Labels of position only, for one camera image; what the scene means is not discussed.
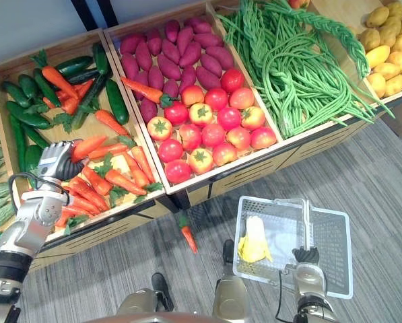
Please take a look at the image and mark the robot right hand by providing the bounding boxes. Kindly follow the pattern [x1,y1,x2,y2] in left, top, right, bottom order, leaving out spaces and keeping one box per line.
[292,246,321,266]

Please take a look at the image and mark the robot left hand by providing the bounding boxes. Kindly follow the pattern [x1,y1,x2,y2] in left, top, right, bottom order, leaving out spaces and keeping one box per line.
[37,139,89,183]

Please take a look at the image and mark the white plastic shopping basket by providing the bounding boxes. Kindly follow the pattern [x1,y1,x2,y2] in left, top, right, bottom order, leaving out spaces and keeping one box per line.
[232,195,354,300]

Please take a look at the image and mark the orange carrot with green top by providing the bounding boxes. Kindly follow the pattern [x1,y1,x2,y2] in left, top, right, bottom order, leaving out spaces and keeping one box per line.
[30,49,80,100]
[177,215,199,255]
[121,76,180,109]
[95,109,131,137]
[81,164,114,197]
[105,168,148,197]

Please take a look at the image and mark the wooden crate of carrots and cucumbers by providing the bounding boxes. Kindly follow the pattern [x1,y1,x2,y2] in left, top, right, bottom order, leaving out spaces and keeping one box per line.
[0,28,170,244]

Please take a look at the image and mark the yellow corn cob with husk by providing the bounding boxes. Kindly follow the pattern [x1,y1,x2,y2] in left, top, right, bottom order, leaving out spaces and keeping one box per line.
[237,215,274,264]

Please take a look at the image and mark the dark robot right foot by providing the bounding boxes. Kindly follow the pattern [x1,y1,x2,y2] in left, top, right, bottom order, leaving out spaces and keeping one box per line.
[222,239,237,266]

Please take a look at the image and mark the dark robot foot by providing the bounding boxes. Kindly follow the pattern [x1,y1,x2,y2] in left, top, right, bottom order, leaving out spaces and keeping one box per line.
[222,239,237,266]
[151,272,175,312]

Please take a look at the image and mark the silver robot right leg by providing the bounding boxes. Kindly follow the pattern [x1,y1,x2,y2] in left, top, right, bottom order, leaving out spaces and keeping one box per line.
[212,264,249,319]

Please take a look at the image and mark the silver robot leg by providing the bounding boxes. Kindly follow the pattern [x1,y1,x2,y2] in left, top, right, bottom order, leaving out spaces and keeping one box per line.
[212,264,249,319]
[116,287,162,317]

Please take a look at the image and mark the wooden display stand black stripes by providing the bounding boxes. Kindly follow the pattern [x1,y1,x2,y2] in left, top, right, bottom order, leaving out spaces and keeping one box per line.
[183,116,380,208]

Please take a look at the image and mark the purple sweet potato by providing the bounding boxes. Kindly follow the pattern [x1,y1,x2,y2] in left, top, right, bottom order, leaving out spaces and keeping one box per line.
[205,45,236,71]
[195,66,222,92]
[156,53,182,82]
[162,79,180,100]
[179,65,198,96]
[135,40,154,73]
[161,38,182,66]
[193,32,226,50]
[183,16,213,35]
[145,28,163,57]
[199,53,224,79]
[147,65,166,92]
[119,32,147,56]
[178,40,203,69]
[121,52,141,82]
[176,26,195,57]
[133,71,150,102]
[164,19,182,44]
[139,98,159,124]

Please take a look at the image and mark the red tomato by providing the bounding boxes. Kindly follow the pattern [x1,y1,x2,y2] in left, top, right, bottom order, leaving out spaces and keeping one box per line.
[240,106,267,132]
[188,102,214,129]
[158,138,185,164]
[216,106,242,133]
[250,126,278,150]
[178,123,203,151]
[212,142,239,168]
[204,87,230,112]
[147,116,174,143]
[226,126,253,151]
[164,159,193,185]
[180,84,206,108]
[188,147,215,176]
[201,122,227,149]
[163,100,190,127]
[229,87,256,110]
[220,68,246,94]

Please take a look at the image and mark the wooden crate of green beans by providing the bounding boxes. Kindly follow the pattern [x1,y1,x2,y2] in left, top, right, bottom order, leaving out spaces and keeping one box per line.
[205,0,387,143]

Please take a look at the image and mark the dark robot left foot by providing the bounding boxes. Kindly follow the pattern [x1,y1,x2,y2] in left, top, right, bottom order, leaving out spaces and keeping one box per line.
[151,272,175,312]

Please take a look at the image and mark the wooden crate of tomatoes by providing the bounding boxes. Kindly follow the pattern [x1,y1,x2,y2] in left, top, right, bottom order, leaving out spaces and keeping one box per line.
[102,1,284,196]

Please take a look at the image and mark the silver robot left leg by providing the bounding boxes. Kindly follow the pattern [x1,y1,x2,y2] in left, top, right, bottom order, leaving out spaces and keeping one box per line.
[116,287,162,317]

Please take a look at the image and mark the silver robot torso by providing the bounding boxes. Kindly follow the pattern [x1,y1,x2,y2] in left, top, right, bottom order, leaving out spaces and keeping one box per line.
[86,311,222,323]

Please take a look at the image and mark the pile of long green beans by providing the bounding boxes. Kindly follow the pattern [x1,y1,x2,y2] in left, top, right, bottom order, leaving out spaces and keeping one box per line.
[215,0,396,139]

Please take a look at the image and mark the wooden crate of potatoes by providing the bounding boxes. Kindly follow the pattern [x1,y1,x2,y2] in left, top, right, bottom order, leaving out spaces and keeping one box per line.
[307,0,402,106]

